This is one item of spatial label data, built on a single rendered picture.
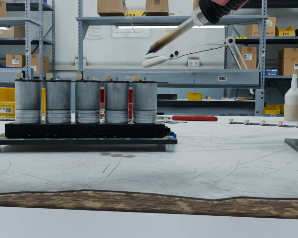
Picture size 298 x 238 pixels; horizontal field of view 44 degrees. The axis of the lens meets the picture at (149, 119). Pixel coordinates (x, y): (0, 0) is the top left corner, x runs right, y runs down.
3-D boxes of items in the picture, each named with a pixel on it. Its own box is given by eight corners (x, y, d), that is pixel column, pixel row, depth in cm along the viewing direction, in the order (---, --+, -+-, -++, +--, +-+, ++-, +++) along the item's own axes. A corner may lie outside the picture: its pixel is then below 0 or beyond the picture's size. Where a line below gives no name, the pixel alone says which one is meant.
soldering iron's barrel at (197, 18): (149, 56, 34) (205, 18, 30) (144, 41, 34) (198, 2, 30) (159, 57, 35) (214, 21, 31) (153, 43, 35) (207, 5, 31)
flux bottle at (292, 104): (299, 119, 73) (301, 70, 73) (304, 121, 70) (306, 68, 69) (282, 119, 74) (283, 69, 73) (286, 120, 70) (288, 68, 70)
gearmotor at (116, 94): (129, 133, 35) (129, 80, 35) (103, 133, 35) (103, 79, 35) (127, 130, 38) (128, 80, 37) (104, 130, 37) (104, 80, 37)
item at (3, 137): (165, 141, 39) (165, 130, 39) (178, 152, 32) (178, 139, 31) (8, 141, 37) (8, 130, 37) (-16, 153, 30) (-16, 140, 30)
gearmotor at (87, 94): (100, 133, 35) (100, 79, 35) (74, 133, 35) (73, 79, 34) (100, 130, 37) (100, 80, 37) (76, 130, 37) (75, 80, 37)
